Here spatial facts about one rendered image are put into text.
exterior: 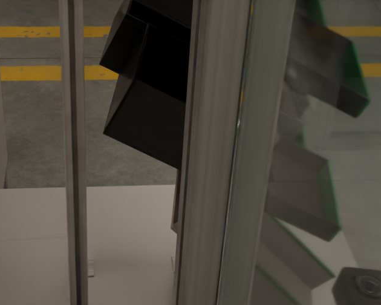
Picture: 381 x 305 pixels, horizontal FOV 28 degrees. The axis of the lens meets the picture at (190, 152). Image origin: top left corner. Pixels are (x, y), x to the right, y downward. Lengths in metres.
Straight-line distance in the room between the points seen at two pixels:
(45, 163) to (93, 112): 0.42
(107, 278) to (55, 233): 0.14
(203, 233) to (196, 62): 0.06
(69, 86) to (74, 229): 0.17
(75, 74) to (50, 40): 3.26
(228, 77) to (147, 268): 1.05
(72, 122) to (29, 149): 2.38
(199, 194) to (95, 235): 1.08
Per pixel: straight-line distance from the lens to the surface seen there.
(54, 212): 1.39
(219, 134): 0.24
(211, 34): 0.22
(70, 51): 0.67
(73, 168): 0.74
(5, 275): 1.27
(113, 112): 0.77
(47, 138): 3.15
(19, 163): 3.01
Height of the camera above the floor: 1.73
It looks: 34 degrees down
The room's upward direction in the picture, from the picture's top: 4 degrees clockwise
